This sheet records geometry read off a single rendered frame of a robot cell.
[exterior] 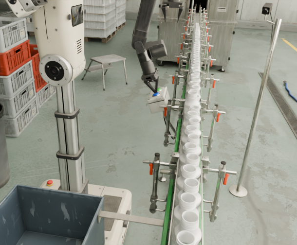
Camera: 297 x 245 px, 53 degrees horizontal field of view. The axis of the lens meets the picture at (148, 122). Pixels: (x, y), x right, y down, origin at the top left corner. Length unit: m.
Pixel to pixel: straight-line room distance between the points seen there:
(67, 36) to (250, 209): 1.87
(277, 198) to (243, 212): 0.37
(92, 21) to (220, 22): 3.22
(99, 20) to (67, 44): 6.04
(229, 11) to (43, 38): 4.41
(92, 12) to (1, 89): 4.60
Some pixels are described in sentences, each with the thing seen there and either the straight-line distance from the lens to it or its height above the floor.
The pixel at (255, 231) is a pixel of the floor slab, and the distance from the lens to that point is 2.39.
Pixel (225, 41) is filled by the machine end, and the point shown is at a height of 0.57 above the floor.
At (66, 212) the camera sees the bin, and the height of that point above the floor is 0.86.
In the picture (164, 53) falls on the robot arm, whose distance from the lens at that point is 1.30.
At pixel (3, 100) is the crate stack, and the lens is 3.26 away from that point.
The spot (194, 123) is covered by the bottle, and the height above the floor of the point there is 1.16.
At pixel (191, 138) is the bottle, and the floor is 1.16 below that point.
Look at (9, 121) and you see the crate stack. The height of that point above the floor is 0.19.
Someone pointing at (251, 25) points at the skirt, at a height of 0.10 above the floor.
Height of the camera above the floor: 1.63
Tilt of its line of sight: 27 degrees down
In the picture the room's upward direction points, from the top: 3 degrees clockwise
